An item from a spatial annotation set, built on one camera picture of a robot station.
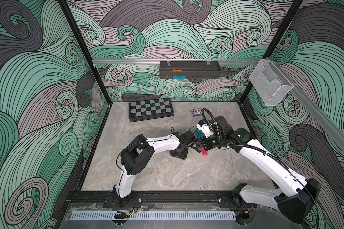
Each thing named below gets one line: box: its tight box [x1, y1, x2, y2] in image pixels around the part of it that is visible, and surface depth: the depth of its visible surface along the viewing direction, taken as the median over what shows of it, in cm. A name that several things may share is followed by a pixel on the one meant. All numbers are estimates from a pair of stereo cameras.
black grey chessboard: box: [128, 97, 174, 123], surface depth 113 cm
